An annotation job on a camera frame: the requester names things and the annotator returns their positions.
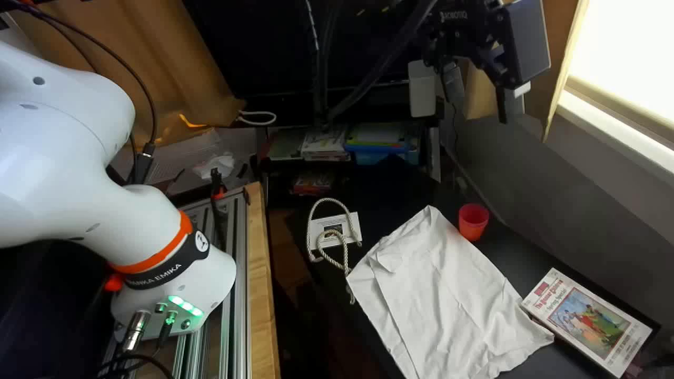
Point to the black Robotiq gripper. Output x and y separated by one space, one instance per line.
463 31

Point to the white cloth towel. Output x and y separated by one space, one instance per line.
438 295

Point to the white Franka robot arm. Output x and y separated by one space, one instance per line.
64 160

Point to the stack of colourful books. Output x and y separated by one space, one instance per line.
381 146

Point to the red plastic cup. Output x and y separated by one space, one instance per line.
475 222

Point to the bright window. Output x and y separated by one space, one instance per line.
624 63

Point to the green and white box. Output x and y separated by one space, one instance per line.
309 146

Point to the black television screen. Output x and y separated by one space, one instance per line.
281 49

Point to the crumpled white paper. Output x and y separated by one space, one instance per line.
213 165

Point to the small red clamp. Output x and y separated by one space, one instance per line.
217 186

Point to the wooden board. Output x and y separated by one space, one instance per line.
262 295

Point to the tan crumpled sheet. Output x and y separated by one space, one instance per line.
139 54

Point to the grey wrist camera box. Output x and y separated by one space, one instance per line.
529 34

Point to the aluminium rail frame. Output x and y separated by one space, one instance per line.
223 281

